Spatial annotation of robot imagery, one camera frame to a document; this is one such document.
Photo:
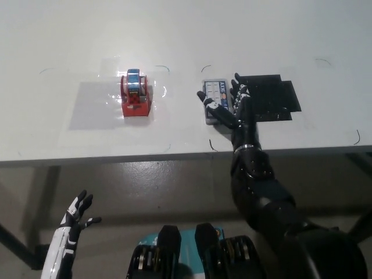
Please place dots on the black floor plate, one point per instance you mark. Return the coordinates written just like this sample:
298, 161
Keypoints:
42, 257

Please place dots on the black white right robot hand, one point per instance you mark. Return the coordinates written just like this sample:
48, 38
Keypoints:
244, 128

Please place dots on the black tape patch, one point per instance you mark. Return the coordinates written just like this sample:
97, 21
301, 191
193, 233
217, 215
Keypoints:
276, 93

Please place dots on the grey table leg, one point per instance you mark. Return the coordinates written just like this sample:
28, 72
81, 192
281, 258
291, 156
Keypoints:
46, 203

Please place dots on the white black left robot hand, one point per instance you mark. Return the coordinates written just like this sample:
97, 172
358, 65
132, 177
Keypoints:
65, 238

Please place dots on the black table leg bar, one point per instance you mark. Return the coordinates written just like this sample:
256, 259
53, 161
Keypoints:
361, 223
14, 244

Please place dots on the red tape dispenser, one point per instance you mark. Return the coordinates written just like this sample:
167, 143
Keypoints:
135, 107

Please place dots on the clear plastic film sheet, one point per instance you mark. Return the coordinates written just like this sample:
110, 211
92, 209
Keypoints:
90, 110

